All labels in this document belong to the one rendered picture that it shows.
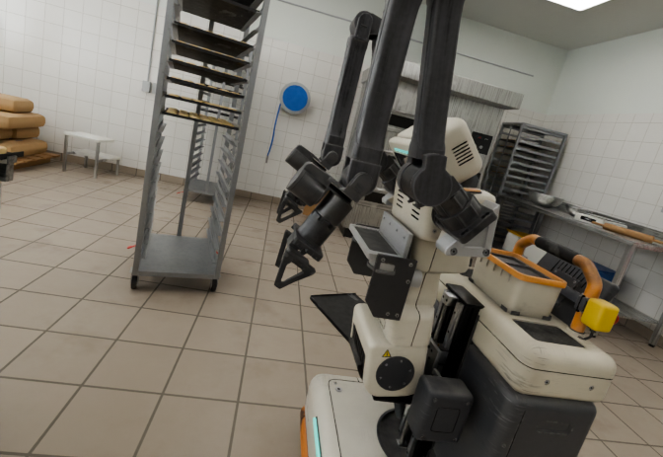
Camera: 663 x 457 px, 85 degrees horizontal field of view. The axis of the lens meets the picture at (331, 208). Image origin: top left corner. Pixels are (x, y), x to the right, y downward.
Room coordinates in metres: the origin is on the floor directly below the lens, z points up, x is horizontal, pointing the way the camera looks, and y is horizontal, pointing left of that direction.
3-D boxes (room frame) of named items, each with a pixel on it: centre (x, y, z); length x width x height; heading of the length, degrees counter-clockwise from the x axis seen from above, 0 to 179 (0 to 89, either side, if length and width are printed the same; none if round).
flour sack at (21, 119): (3.80, 3.60, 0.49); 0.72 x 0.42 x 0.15; 15
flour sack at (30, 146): (3.84, 3.58, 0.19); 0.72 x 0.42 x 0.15; 14
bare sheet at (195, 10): (2.27, 0.93, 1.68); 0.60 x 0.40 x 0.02; 25
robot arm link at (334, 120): (1.12, 0.04, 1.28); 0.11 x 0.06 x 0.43; 11
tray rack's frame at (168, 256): (2.26, 0.93, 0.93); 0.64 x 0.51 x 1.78; 25
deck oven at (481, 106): (4.59, -0.85, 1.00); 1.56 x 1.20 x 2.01; 100
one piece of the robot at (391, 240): (0.94, -0.17, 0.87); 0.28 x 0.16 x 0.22; 11
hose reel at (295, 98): (4.86, 0.81, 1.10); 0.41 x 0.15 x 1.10; 100
